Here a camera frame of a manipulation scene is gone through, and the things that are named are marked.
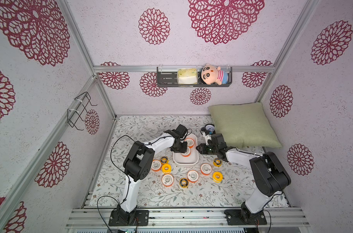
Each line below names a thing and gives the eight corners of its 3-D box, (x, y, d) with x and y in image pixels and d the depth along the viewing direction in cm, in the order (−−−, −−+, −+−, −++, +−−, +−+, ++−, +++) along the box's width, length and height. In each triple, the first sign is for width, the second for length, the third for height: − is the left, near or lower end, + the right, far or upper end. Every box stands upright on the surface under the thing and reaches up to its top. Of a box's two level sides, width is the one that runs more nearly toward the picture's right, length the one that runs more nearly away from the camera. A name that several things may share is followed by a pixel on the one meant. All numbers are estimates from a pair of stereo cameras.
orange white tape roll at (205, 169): (201, 175, 90) (201, 174, 89) (199, 164, 95) (200, 163, 93) (211, 175, 90) (212, 174, 89) (210, 164, 95) (210, 163, 93)
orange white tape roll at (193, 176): (187, 182, 88) (187, 181, 86) (187, 171, 92) (187, 170, 90) (199, 182, 88) (199, 181, 86) (197, 171, 92) (198, 170, 90)
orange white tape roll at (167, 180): (161, 186, 86) (161, 185, 84) (162, 175, 90) (161, 174, 88) (173, 186, 86) (173, 185, 84) (173, 175, 90) (173, 174, 88)
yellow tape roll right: (213, 182, 88) (214, 181, 86) (211, 173, 92) (212, 171, 90) (223, 182, 88) (224, 181, 86) (221, 173, 92) (222, 171, 90)
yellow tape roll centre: (161, 173, 91) (161, 171, 89) (162, 165, 95) (161, 163, 93) (171, 173, 91) (171, 171, 89) (171, 165, 95) (171, 163, 93)
